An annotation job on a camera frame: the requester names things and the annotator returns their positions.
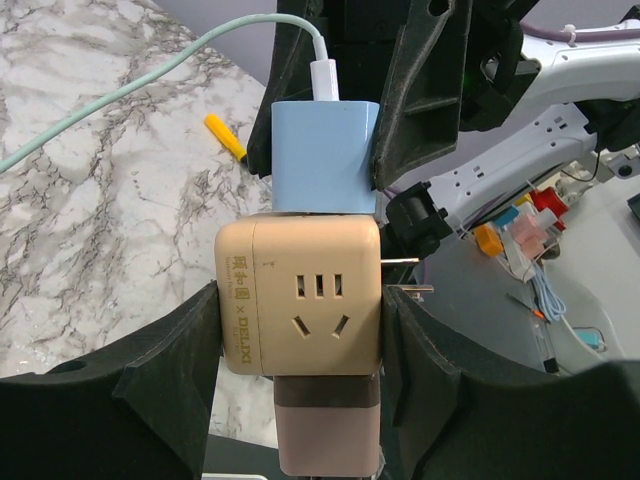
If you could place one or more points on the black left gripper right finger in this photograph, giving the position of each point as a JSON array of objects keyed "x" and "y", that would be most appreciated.
[{"x": 460, "y": 411}]

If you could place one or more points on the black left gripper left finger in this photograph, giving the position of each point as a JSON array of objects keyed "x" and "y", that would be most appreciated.
[{"x": 138, "y": 408}]

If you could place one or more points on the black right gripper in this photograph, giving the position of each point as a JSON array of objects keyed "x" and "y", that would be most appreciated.
[{"x": 434, "y": 67}]

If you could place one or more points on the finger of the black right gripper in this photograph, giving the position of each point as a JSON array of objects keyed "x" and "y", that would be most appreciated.
[{"x": 289, "y": 80}]

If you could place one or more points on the light blue USB charger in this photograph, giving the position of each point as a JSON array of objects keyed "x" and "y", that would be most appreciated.
[{"x": 320, "y": 156}]

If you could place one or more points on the dusty pink USB charger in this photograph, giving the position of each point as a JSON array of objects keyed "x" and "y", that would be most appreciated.
[{"x": 328, "y": 426}]

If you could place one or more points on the beige cube socket adapter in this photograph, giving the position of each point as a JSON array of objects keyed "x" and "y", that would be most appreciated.
[{"x": 300, "y": 295}]

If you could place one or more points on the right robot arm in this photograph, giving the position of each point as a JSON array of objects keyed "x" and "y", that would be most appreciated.
[{"x": 587, "y": 92}]

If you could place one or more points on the grey white power bank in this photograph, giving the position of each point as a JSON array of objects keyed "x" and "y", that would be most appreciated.
[{"x": 232, "y": 476}]

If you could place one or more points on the small yellow handled screwdriver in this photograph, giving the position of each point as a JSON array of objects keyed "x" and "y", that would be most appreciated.
[{"x": 225, "y": 136}]

